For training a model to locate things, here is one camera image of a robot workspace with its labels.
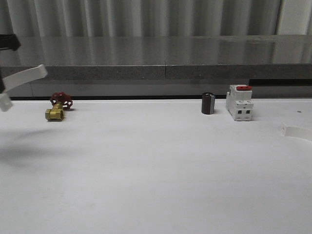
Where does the white circuit breaker red switch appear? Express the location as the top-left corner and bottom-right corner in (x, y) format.
(226, 84), (254, 121)

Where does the white half-ring pipe clamp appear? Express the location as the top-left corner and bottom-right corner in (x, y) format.
(0, 64), (48, 112)
(281, 123), (312, 141)

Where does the grey stone counter ledge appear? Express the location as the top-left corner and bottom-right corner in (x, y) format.
(0, 35), (312, 84)

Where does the brass valve red handwheel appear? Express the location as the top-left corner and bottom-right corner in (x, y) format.
(45, 92), (73, 121)

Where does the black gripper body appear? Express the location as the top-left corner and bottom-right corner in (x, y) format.
(0, 34), (21, 51)

